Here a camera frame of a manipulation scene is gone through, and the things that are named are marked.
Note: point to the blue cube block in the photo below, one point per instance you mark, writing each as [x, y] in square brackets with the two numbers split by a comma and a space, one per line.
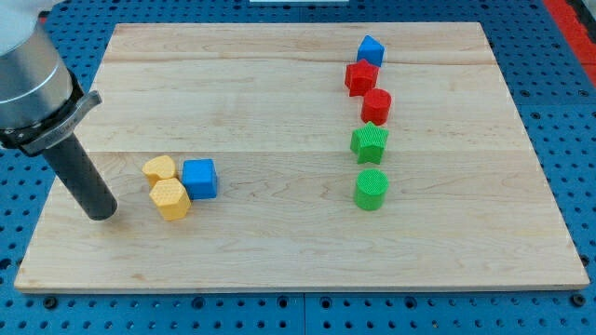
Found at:
[200, 179]

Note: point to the blue triangle block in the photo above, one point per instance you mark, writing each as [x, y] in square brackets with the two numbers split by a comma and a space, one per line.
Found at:
[371, 50]

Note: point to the yellow hexagon block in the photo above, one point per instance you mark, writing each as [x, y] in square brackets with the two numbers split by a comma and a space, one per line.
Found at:
[171, 199]

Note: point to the red cylinder block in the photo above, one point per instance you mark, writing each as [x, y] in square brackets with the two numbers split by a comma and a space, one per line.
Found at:
[376, 106]

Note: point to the wooden board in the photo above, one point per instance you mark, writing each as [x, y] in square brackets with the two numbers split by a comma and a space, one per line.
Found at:
[468, 207]

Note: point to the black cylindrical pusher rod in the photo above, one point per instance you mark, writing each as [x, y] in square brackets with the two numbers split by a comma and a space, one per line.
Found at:
[78, 174]

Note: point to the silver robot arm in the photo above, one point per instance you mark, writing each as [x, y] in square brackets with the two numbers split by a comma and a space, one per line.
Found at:
[41, 100]

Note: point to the red star block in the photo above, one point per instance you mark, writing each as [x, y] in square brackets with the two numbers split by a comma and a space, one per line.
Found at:
[360, 77]

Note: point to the green star block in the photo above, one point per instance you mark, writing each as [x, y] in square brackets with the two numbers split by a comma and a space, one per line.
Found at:
[368, 143]

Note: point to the green cylinder block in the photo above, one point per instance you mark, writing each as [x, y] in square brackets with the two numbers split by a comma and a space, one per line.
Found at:
[370, 190]

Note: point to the yellow heart block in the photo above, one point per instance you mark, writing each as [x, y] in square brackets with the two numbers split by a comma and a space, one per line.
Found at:
[159, 168]

